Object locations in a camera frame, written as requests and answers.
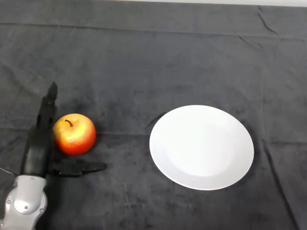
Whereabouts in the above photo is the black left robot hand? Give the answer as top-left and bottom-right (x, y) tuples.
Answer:
(20, 81), (107, 179)

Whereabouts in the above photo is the red yellow apple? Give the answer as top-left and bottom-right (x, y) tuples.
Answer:
(53, 113), (97, 156)

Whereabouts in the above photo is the white round plate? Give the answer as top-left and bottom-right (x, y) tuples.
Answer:
(149, 104), (255, 191)

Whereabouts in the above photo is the black cloth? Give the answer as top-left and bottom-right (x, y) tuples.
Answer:
(0, 0), (307, 230)

